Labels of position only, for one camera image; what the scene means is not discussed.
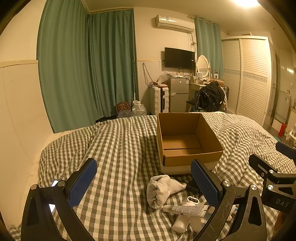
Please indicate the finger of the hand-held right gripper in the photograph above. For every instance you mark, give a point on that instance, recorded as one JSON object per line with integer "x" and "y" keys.
{"x": 260, "y": 165}
{"x": 288, "y": 150}

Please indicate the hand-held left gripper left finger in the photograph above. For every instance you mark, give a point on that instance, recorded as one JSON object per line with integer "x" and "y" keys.
{"x": 83, "y": 183}

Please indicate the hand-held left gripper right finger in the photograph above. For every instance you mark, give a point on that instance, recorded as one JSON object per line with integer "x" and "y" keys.
{"x": 204, "y": 183}

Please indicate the black charger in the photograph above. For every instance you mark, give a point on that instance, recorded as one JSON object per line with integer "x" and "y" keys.
{"x": 193, "y": 186}

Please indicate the white tube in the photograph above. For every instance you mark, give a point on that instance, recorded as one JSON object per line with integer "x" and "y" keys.
{"x": 185, "y": 209}

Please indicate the white sock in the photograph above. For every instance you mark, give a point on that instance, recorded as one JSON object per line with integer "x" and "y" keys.
{"x": 161, "y": 187}

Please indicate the white bottle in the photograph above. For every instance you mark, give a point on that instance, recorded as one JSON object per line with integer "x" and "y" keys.
{"x": 180, "y": 223}

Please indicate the brown cardboard box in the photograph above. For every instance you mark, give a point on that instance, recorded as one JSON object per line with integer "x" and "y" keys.
{"x": 180, "y": 126}

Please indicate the red fire extinguisher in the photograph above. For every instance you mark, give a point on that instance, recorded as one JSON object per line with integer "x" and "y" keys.
{"x": 282, "y": 129}

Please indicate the metal rack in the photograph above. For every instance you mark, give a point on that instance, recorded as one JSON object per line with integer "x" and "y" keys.
{"x": 288, "y": 104}

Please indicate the grey checked blanket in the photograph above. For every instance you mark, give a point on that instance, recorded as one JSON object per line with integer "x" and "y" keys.
{"x": 120, "y": 150}

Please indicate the bluish plastic bag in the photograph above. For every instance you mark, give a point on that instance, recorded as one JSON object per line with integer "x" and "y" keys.
{"x": 124, "y": 114}

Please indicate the white louvred wardrobe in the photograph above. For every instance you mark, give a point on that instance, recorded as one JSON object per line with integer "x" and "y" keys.
{"x": 249, "y": 78}

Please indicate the brown patterned bag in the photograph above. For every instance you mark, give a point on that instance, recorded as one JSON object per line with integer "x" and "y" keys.
{"x": 122, "y": 106}

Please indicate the silver small fridge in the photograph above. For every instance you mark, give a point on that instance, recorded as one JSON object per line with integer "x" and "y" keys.
{"x": 178, "y": 97}

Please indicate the clear water jug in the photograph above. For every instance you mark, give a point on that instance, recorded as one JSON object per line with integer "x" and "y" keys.
{"x": 139, "y": 109}

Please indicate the white suitcase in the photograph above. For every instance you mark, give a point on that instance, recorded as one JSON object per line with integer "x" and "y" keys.
{"x": 157, "y": 100}

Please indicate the clear plastic bag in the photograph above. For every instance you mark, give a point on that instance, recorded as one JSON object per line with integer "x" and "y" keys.
{"x": 164, "y": 77}

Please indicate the green curtain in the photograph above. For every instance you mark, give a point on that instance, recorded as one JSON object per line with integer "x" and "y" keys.
{"x": 111, "y": 64}
{"x": 64, "y": 69}

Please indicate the white oval mirror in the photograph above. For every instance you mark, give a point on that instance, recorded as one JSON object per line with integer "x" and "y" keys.
{"x": 203, "y": 64}

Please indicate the light teal curtain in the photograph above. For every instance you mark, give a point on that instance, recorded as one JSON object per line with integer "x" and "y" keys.
{"x": 207, "y": 39}

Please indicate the ceiling light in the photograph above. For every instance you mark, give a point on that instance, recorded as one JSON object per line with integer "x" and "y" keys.
{"x": 246, "y": 1}

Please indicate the white air conditioner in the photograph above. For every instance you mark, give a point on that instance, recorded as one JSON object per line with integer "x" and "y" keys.
{"x": 173, "y": 22}

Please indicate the dark door frame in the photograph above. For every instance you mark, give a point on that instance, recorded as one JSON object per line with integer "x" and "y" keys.
{"x": 277, "y": 92}

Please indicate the small photo frame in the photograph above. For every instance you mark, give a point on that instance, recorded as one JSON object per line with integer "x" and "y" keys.
{"x": 199, "y": 75}

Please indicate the black wall television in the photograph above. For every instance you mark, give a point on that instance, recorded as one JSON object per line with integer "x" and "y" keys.
{"x": 179, "y": 58}

